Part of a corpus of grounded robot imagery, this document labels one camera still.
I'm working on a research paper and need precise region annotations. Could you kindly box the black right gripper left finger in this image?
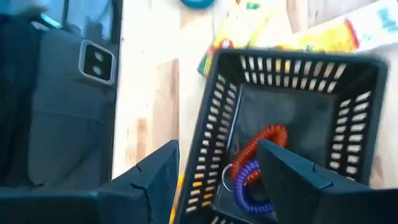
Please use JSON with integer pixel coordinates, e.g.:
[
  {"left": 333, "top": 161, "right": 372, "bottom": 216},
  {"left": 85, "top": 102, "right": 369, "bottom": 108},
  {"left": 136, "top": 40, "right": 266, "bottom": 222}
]
[{"left": 0, "top": 139, "right": 180, "bottom": 224}]

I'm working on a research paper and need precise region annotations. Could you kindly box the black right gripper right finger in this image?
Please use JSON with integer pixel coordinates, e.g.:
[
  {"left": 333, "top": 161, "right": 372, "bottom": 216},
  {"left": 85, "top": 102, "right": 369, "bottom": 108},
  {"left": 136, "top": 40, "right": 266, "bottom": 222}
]
[{"left": 256, "top": 139, "right": 398, "bottom": 224}]

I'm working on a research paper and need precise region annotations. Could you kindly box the purple spiral coil bracelet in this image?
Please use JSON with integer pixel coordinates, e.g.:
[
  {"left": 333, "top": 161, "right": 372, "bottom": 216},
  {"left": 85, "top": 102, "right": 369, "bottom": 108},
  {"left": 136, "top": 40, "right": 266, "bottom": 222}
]
[{"left": 233, "top": 159, "right": 274, "bottom": 215}]

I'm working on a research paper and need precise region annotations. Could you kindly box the red spiral coil bracelet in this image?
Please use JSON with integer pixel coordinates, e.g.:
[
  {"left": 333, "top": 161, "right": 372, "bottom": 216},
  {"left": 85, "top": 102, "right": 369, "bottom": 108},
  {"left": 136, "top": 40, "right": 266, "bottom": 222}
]
[{"left": 229, "top": 124, "right": 289, "bottom": 184}]

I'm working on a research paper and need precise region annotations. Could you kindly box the black plastic basket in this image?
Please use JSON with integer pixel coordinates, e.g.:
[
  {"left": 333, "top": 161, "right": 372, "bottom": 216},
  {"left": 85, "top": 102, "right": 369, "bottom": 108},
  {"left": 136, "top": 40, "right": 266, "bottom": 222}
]
[{"left": 174, "top": 48, "right": 389, "bottom": 224}]

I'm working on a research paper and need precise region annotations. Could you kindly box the yellow crayon box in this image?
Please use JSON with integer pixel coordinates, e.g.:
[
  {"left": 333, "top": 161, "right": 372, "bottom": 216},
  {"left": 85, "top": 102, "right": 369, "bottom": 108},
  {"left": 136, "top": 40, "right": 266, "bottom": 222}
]
[
  {"left": 275, "top": 0, "right": 398, "bottom": 54},
  {"left": 197, "top": 0, "right": 271, "bottom": 77}
]

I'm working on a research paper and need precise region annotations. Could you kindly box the dark blue-grey chair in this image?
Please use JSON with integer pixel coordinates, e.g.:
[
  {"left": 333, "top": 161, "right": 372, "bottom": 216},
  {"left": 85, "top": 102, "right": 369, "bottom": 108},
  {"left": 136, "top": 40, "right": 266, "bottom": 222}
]
[{"left": 0, "top": 12, "right": 113, "bottom": 189}]

